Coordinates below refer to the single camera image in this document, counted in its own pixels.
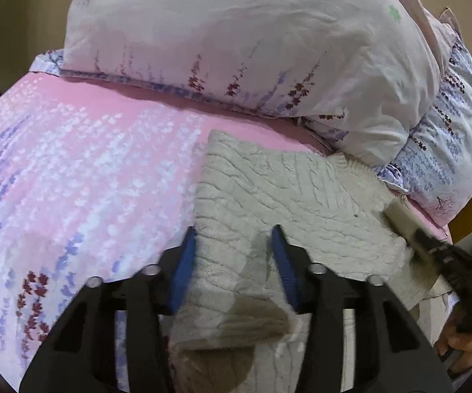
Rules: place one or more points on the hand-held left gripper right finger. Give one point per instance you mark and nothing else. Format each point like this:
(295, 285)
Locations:
(285, 272)

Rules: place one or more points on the white floral quilt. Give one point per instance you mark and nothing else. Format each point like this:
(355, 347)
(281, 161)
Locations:
(236, 32)

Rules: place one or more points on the pink floral bed sheet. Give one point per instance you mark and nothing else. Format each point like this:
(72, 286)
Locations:
(80, 163)

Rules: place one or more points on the floral frilled pillow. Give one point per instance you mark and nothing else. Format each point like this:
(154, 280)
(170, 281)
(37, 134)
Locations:
(453, 139)

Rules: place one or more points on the person's right hand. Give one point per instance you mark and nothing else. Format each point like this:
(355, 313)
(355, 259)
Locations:
(463, 350)

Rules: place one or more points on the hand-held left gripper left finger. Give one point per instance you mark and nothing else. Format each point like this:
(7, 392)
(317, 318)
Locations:
(183, 272)

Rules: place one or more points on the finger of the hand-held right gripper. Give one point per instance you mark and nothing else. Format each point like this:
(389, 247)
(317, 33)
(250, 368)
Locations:
(402, 225)

